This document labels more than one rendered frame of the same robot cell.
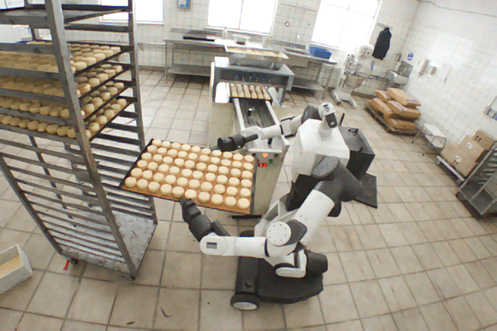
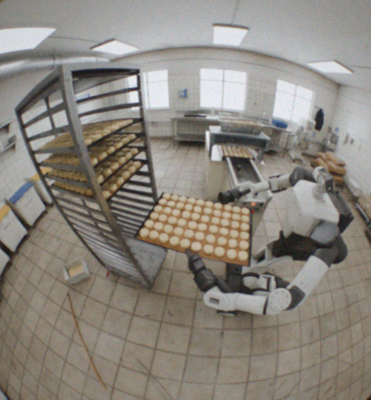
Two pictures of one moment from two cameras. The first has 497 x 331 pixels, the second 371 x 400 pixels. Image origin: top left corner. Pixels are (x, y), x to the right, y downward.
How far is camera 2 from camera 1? 32 cm
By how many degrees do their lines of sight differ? 17
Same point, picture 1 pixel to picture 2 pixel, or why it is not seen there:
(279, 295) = not seen: hidden behind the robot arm
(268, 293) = not seen: hidden behind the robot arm
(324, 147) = (321, 211)
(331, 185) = (330, 252)
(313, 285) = not seen: hidden behind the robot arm
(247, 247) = (247, 306)
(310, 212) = (310, 280)
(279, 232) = (281, 299)
